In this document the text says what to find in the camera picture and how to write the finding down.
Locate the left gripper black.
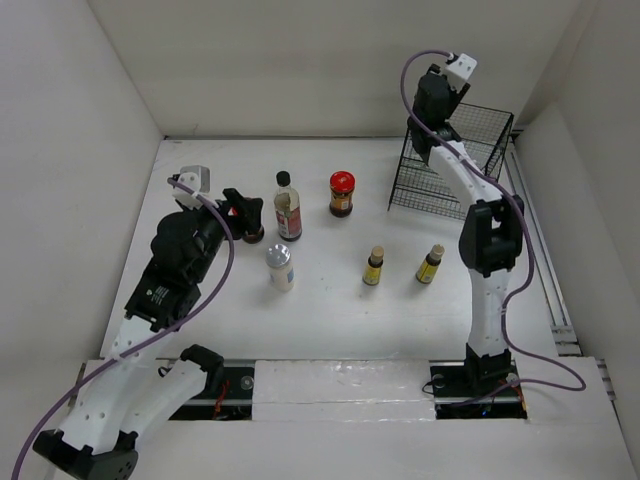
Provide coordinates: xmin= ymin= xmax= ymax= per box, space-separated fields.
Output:
xmin=182 ymin=188 xmax=261 ymax=283

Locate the soy sauce bottle black cap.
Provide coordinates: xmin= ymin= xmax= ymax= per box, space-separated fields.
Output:
xmin=274 ymin=171 xmax=302 ymax=242

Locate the white shaker silver lid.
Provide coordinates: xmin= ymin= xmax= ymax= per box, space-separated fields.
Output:
xmin=265 ymin=244 xmax=294 ymax=292

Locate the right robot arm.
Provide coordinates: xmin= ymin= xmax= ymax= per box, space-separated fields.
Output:
xmin=407 ymin=64 xmax=523 ymax=398

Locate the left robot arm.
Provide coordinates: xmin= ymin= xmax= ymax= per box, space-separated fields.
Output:
xmin=33 ymin=185 xmax=264 ymax=479

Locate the short red-lid sauce jar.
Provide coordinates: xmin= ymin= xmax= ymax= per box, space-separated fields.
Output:
xmin=242 ymin=227 xmax=265 ymax=245

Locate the tall red-lid sauce jar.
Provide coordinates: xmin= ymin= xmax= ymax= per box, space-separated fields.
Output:
xmin=329 ymin=171 xmax=356 ymax=218

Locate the small yellow bottle left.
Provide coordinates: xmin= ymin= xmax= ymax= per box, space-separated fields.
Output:
xmin=362 ymin=246 xmax=384 ymax=286

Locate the small yellow bottle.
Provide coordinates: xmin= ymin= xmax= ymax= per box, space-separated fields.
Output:
xmin=415 ymin=244 xmax=445 ymax=284
xmin=362 ymin=246 xmax=384 ymax=286

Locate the small yellow bottle right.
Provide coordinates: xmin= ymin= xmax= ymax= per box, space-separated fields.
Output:
xmin=415 ymin=244 xmax=445 ymax=284

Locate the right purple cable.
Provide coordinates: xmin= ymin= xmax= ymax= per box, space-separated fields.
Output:
xmin=401 ymin=49 xmax=587 ymax=409

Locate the purple cable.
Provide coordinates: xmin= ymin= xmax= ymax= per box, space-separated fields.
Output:
xmin=401 ymin=49 xmax=587 ymax=409
xmin=12 ymin=174 xmax=236 ymax=480

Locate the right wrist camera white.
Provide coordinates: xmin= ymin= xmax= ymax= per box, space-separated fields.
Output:
xmin=444 ymin=53 xmax=477 ymax=92

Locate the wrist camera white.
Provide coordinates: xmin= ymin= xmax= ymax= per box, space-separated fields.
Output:
xmin=171 ymin=165 xmax=210 ymax=210
xmin=444 ymin=53 xmax=477 ymax=92

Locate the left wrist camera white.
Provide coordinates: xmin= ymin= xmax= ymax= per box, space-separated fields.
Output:
xmin=171 ymin=165 xmax=210 ymax=210

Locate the black wire rack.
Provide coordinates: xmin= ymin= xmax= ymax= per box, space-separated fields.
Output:
xmin=388 ymin=103 xmax=514 ymax=220

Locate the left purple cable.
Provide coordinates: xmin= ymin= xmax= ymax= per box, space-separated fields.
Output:
xmin=12 ymin=174 xmax=236 ymax=480

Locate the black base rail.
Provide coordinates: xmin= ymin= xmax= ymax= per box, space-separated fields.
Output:
xmin=172 ymin=360 xmax=527 ymax=422

